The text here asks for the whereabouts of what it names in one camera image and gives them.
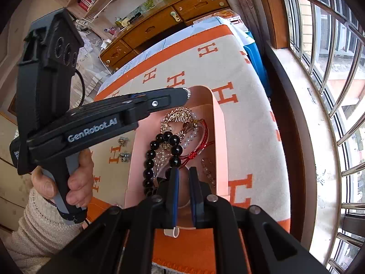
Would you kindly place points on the pink paper box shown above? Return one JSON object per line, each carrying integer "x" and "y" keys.
{"x": 217, "y": 137}

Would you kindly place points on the silver flower earring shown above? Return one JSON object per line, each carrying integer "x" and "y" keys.
{"x": 123, "y": 141}
{"x": 125, "y": 156}

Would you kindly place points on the orange magazine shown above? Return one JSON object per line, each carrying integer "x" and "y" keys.
{"x": 226, "y": 15}

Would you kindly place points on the wooden window frame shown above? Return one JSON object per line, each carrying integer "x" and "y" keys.
{"x": 271, "y": 11}

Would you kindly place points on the green drawer hook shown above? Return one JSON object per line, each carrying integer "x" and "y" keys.
{"x": 175, "y": 16}

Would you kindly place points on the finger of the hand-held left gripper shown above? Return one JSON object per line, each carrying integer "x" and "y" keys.
{"x": 159, "y": 101}
{"x": 137, "y": 94}

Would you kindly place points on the person's left hand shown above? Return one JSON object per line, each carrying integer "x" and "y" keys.
{"x": 82, "y": 177}

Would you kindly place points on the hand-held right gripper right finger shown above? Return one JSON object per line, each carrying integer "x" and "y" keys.
{"x": 194, "y": 197}

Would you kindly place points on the orange and beige patterned blanket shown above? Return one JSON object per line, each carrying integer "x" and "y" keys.
{"x": 251, "y": 105}

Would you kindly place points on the white lace cover cloth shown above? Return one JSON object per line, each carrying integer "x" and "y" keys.
{"x": 89, "y": 41}

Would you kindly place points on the black flashlight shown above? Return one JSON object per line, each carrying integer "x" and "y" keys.
{"x": 134, "y": 18}

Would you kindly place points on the white power adapter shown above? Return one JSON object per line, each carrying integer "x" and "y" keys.
{"x": 106, "y": 44}

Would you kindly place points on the row of red books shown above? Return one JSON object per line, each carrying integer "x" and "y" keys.
{"x": 88, "y": 0}

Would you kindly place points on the wooden desk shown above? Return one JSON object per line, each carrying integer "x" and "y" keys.
{"x": 159, "y": 22}

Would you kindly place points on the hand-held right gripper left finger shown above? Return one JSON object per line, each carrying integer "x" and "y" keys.
{"x": 173, "y": 197}

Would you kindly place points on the metal window grille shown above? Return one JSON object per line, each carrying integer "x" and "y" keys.
{"x": 328, "y": 48}

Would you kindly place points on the blue plastic bin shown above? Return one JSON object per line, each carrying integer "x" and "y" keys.
{"x": 256, "y": 60}

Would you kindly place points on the gold rhinestone hair comb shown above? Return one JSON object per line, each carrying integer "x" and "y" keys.
{"x": 176, "y": 114}

